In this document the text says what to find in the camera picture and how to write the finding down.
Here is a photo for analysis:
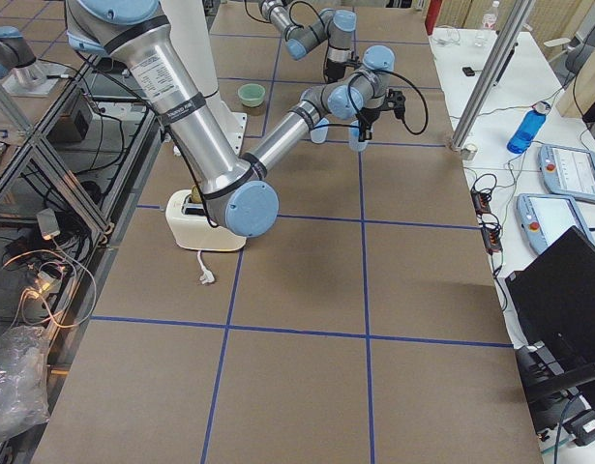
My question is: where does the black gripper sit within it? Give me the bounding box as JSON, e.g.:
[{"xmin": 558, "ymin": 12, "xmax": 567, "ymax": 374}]
[
  {"xmin": 357, "ymin": 89, "xmax": 404, "ymax": 141},
  {"xmin": 323, "ymin": 59, "xmax": 359, "ymax": 82}
]

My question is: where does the light blue cup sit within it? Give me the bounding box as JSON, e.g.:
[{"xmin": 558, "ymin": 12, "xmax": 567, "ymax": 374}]
[
  {"xmin": 348, "ymin": 126, "xmax": 368, "ymax": 153},
  {"xmin": 309, "ymin": 123, "xmax": 328, "ymax": 144}
]

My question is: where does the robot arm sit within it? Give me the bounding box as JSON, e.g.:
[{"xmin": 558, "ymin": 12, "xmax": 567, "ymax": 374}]
[
  {"xmin": 65, "ymin": 1, "xmax": 395, "ymax": 237},
  {"xmin": 258, "ymin": 1, "xmax": 357, "ymax": 83}
]

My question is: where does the green bowl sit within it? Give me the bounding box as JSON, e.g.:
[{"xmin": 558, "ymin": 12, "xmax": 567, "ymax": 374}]
[{"xmin": 237, "ymin": 83, "xmax": 266, "ymax": 107}]

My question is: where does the blue water bottle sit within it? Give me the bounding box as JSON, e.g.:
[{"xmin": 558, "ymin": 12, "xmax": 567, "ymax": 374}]
[{"xmin": 506, "ymin": 101, "xmax": 551, "ymax": 154}]

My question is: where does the black power strip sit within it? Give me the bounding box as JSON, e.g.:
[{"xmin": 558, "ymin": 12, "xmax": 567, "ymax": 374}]
[{"xmin": 470, "ymin": 188, "xmax": 503, "ymax": 255}]

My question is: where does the bread slice in toaster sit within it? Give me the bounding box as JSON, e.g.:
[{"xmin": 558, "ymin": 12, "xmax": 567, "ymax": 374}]
[{"xmin": 190, "ymin": 186, "xmax": 202, "ymax": 204}]

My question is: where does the cream toaster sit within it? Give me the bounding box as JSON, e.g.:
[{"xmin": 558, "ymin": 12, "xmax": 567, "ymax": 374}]
[{"xmin": 165, "ymin": 189, "xmax": 247, "ymax": 252}]

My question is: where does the near teach pendant tablet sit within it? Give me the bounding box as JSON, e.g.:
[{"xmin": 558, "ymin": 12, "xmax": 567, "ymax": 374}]
[{"xmin": 516, "ymin": 193, "xmax": 595, "ymax": 254}]

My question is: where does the teach pendant tablet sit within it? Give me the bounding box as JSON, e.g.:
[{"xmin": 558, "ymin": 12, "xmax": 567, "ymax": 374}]
[
  {"xmin": 516, "ymin": 193, "xmax": 595, "ymax": 254},
  {"xmin": 538, "ymin": 144, "xmax": 595, "ymax": 204}
]

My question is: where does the far teach pendant tablet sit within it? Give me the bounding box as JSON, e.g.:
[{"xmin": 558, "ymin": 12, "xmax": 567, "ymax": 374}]
[{"xmin": 538, "ymin": 144, "xmax": 595, "ymax": 204}]

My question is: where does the white power plug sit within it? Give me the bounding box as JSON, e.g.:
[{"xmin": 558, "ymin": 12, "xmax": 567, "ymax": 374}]
[{"xmin": 196, "ymin": 250, "xmax": 216, "ymax": 285}]

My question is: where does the black laptop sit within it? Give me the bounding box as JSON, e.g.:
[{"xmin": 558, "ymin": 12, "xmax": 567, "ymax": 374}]
[{"xmin": 505, "ymin": 227, "xmax": 595, "ymax": 363}]

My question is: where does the black monitor stand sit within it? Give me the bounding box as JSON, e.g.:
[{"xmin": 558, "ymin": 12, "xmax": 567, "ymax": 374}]
[{"xmin": 516, "ymin": 345, "xmax": 595, "ymax": 447}]

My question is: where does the clear plastic bag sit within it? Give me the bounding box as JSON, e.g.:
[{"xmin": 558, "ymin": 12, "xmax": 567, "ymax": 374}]
[{"xmin": 0, "ymin": 326, "xmax": 50, "ymax": 443}]

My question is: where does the aluminium frame post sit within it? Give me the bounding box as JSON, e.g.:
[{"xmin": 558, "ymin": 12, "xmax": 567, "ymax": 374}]
[{"xmin": 449, "ymin": 0, "xmax": 536, "ymax": 160}]

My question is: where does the aluminium side frame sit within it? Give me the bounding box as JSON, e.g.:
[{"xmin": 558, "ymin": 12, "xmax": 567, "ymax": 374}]
[{"xmin": 0, "ymin": 67, "xmax": 161, "ymax": 335}]

